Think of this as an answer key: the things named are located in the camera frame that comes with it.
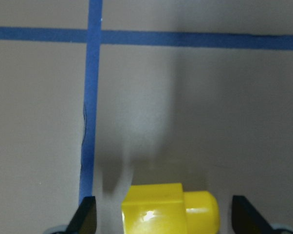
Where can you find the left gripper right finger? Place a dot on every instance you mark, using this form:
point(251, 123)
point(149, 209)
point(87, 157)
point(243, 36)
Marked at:
point(246, 219)

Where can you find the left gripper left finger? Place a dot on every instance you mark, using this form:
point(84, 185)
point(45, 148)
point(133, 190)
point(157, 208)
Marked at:
point(84, 220)

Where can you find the yellow two-stud block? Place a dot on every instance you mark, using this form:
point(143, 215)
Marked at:
point(168, 209)

